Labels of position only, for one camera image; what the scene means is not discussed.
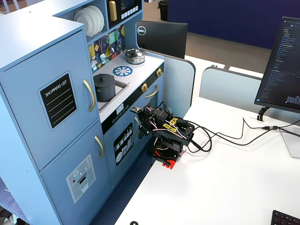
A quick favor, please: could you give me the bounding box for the steel ladle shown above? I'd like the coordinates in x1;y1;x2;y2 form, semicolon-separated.
108;34;116;54

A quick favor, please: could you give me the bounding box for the steel skimmer spoon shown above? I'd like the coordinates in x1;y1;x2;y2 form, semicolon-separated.
90;50;98;71

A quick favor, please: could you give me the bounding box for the gold dishwasher door handle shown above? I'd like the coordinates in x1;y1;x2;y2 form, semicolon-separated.
134;116;141;136

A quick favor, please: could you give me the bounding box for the black trash bin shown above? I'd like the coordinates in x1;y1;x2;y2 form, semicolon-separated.
157;0;169;22

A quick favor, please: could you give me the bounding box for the gold microwave handle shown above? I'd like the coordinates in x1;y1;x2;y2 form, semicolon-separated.
108;0;118;22

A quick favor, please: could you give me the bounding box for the small steel spoon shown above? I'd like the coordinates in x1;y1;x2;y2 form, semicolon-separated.
116;28;123;48

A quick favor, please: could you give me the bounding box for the blue wooden toy kitchen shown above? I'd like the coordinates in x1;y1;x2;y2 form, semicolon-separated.
0;0;165;225

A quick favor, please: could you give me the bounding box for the black cable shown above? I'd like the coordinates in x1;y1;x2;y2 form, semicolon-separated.
187;120;300;153
186;117;246;153

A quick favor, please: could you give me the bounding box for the gray desk divider panel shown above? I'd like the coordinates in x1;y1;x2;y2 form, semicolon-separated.
198;66;263;113
143;50;196;118

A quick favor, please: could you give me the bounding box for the gold oven door handle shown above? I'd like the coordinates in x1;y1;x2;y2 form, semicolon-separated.
144;84;160;99

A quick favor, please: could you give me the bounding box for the dark gray pot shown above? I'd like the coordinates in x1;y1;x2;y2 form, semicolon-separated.
93;78;116;103

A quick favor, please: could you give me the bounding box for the black Dell monitor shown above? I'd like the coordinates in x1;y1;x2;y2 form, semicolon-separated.
135;20;189;60

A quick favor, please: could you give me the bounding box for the monitor with lit screen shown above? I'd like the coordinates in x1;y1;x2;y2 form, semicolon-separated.
254;16;300;114

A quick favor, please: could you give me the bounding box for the blue fridge door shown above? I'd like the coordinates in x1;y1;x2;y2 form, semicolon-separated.
0;29;101;172

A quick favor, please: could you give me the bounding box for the gold fridge door handle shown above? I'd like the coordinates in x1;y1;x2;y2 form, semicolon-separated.
82;79;96;113

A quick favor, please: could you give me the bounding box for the white plate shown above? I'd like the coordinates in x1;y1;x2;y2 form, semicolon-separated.
88;5;105;32
73;8;96;37
82;7;102;34

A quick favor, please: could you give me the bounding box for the steel slotted spatula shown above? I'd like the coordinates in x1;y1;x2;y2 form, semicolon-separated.
99;38;107;64

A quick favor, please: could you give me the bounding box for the black toy microwave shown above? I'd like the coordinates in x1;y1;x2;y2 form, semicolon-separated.
106;0;144;29

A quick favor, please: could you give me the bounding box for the dark gray pot lid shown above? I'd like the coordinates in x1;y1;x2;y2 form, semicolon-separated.
93;73;116;89

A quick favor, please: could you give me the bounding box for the silver monitor stand base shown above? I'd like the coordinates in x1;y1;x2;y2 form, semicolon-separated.
279;129;300;159

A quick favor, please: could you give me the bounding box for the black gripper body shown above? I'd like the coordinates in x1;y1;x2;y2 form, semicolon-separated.
142;107;169;128

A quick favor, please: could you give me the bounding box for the gold freezer door handle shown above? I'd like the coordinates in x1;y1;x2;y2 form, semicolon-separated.
94;135;105;159

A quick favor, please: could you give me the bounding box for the blue freezer door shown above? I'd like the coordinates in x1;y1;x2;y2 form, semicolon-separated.
39;119;111;225

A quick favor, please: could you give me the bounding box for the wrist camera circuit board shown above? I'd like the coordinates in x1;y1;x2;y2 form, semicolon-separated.
129;105;144;114

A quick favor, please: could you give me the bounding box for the red robot base clamp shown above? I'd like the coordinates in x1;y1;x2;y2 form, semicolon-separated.
150;137;188;170

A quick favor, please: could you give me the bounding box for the blue dishwasher door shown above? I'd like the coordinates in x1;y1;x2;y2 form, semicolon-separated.
102;100;141;187

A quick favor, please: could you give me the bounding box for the shiny steel pot lid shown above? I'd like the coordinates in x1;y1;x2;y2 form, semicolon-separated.
124;48;145;59

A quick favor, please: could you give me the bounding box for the blue oven door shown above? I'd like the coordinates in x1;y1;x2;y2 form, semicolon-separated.
138;76;165;132

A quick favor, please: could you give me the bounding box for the black keyboard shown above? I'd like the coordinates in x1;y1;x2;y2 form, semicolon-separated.
271;210;300;225

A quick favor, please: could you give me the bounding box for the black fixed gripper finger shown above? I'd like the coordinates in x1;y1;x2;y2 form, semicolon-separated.
137;111;151;136

